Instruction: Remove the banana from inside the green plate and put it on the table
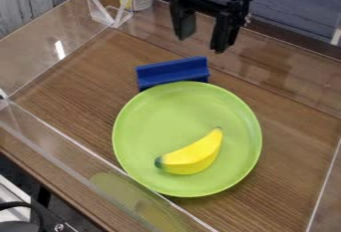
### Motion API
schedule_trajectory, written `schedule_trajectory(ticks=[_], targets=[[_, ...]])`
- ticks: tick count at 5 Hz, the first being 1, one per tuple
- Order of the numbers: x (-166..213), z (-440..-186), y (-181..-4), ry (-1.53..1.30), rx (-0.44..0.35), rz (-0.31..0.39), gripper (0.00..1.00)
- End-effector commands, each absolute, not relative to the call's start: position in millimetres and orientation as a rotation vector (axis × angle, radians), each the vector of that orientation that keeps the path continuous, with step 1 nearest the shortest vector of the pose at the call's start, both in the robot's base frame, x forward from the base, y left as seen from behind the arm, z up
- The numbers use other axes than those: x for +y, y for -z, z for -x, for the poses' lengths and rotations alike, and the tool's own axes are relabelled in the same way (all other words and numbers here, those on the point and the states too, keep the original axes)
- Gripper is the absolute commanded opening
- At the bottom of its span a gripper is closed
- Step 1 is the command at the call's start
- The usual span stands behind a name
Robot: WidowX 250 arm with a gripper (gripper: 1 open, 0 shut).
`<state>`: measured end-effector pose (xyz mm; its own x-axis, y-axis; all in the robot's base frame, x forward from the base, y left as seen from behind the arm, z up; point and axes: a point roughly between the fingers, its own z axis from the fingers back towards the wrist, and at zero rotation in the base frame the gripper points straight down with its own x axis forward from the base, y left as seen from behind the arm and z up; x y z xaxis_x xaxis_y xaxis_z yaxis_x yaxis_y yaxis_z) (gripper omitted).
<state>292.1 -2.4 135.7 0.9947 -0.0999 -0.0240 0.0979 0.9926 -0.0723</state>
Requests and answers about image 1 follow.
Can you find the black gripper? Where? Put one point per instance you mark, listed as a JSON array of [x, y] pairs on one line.
[[232, 17]]

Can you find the yellow toy banana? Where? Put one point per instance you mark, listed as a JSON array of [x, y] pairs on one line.
[[194, 157]]

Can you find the green round plate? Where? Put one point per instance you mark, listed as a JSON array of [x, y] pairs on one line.
[[167, 117]]

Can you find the blue foam block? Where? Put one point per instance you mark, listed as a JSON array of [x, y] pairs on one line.
[[186, 69]]

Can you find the clear acrylic corner bracket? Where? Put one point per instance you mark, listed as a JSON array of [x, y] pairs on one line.
[[110, 15]]

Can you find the clear acrylic enclosure wall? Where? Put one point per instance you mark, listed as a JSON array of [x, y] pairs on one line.
[[67, 76]]

